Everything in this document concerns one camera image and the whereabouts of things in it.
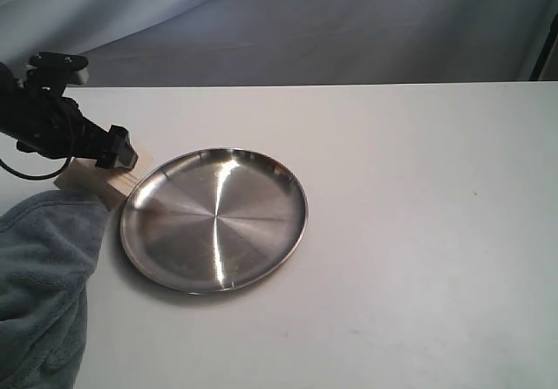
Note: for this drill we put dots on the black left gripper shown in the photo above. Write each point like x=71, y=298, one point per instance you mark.
x=36, y=113

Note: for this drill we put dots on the wooden cube block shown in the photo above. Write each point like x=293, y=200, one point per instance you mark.
x=111, y=186

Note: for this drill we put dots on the grey fleece cloth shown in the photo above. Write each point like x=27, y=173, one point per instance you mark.
x=50, y=245

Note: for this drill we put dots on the round stainless steel plate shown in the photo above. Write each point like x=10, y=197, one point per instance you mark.
x=214, y=220

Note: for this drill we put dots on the grey backdrop cloth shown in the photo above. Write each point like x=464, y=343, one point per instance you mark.
x=282, y=42

